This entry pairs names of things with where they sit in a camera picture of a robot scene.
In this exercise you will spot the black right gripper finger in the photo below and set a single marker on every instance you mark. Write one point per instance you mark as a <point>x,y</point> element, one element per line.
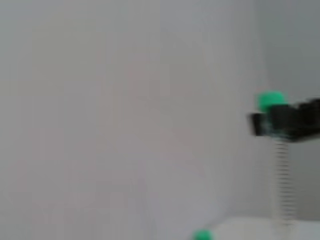
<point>257,124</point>
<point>297,122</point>

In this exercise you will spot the clear test tube green cap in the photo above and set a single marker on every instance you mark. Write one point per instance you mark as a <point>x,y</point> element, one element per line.
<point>203,235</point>
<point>271,100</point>

